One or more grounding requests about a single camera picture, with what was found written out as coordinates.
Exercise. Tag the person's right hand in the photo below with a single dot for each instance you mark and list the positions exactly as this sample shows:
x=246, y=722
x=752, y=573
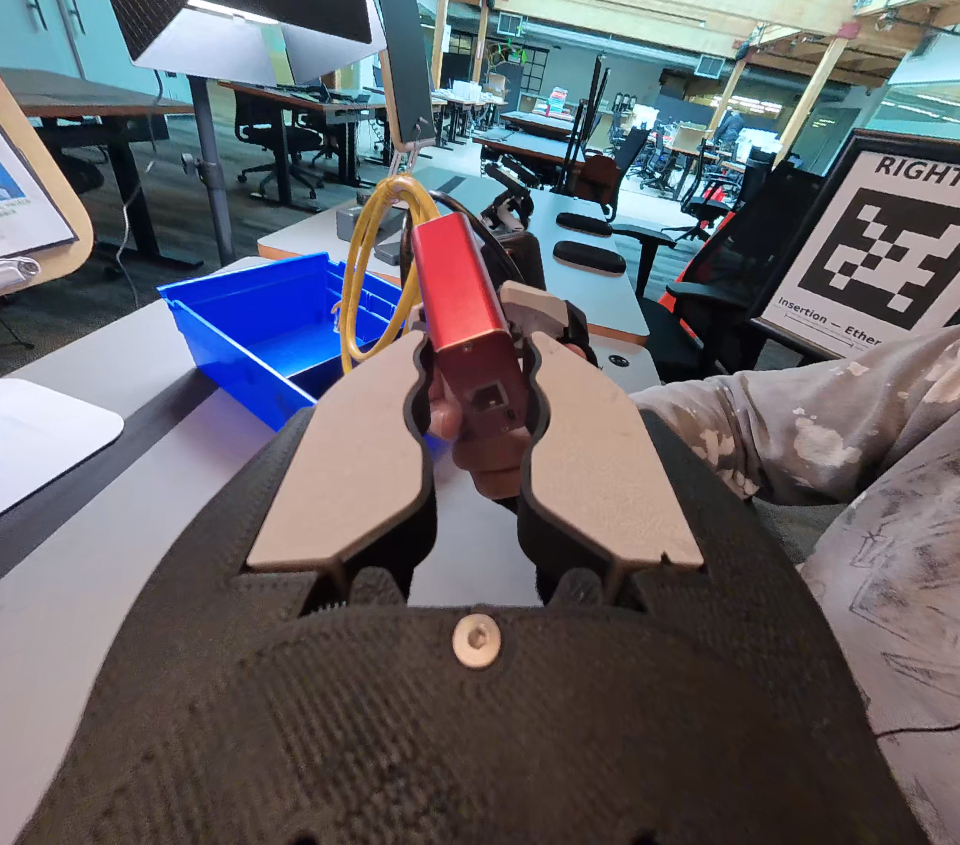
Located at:
x=487, y=470

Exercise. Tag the framed checkered marker sign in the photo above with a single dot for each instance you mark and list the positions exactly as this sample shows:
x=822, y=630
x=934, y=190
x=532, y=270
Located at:
x=862, y=260

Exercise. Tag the printed instruction sheet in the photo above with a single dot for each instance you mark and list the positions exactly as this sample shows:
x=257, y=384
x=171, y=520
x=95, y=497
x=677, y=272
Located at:
x=30, y=215

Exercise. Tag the white stand base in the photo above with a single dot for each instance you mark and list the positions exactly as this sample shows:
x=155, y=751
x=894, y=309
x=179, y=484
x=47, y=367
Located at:
x=45, y=432

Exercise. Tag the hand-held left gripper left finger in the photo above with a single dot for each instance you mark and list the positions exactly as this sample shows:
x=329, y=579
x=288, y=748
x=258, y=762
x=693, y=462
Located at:
x=352, y=470

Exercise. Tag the wood top office desk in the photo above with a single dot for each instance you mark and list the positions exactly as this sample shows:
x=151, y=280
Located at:
x=75, y=95

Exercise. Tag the small black box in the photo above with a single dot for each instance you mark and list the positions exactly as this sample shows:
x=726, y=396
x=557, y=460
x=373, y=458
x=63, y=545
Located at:
x=386, y=252

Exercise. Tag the brown chair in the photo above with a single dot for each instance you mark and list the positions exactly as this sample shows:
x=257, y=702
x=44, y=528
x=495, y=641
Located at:
x=600, y=185

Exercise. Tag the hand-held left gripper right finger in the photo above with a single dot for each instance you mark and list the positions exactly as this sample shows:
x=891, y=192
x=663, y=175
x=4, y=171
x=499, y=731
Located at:
x=607, y=477

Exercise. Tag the person's right forearm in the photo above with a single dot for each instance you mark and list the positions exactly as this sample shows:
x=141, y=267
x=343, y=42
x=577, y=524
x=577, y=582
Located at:
x=787, y=425

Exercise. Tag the black board on stand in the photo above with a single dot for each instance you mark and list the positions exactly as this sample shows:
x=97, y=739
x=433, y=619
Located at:
x=401, y=35

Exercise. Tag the black white tabletop device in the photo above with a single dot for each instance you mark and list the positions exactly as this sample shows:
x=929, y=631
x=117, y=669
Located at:
x=510, y=192

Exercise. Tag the instruction sheet on board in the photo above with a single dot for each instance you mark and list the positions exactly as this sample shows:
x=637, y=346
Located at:
x=75, y=237

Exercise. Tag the black armrest pad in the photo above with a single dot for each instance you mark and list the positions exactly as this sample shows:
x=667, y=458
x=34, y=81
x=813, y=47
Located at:
x=589, y=258
x=585, y=224

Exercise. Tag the red metal ethernet switch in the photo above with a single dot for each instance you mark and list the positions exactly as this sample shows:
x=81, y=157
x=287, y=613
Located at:
x=457, y=290

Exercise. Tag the blue plastic storage bin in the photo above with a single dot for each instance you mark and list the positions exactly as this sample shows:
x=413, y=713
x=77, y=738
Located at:
x=247, y=335

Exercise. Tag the grey light stand pole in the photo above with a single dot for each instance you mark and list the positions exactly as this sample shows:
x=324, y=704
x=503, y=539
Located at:
x=210, y=185

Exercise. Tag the black red office chair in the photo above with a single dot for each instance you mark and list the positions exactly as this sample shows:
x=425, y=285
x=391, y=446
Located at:
x=720, y=290

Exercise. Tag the grey power adapter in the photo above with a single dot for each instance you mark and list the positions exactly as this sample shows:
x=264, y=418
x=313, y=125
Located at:
x=345, y=226

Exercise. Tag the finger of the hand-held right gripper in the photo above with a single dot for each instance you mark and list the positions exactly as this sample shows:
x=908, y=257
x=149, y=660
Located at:
x=544, y=316

